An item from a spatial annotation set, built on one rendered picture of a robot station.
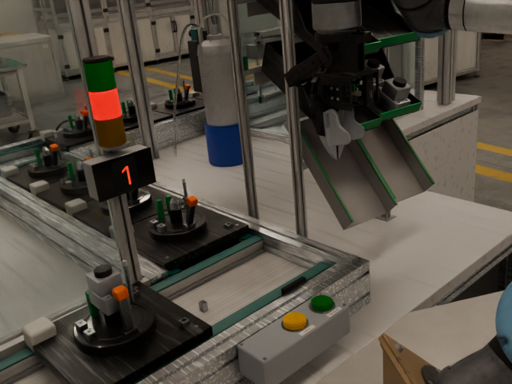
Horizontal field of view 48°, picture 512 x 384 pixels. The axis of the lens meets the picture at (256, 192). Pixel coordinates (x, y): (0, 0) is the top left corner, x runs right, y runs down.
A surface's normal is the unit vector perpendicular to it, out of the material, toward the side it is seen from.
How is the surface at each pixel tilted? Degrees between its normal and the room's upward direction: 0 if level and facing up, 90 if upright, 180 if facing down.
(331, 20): 90
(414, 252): 0
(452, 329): 0
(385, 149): 45
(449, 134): 90
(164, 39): 90
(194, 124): 90
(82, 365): 0
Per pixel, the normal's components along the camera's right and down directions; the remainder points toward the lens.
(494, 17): -0.59, 0.52
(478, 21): -0.51, 0.75
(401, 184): 0.31, -0.46
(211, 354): -0.10, -0.92
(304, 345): 0.67, 0.22
